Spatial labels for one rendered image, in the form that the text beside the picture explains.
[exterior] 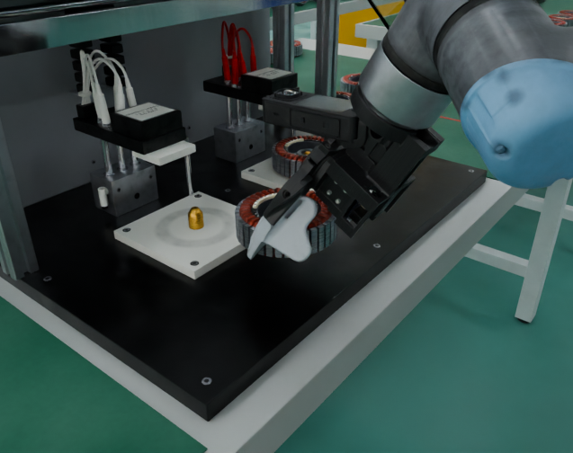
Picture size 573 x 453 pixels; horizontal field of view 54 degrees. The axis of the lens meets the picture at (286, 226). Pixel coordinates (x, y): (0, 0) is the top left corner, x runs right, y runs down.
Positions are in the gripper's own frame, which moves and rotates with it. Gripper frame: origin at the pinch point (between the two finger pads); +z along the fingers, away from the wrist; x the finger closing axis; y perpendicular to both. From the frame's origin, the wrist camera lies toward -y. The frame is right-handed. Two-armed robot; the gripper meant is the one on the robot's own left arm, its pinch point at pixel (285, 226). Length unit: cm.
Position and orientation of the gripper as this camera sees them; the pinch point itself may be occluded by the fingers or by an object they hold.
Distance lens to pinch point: 62.4
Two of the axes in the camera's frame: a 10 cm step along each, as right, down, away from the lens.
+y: 6.8, 7.0, -2.3
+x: 6.2, -3.8, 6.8
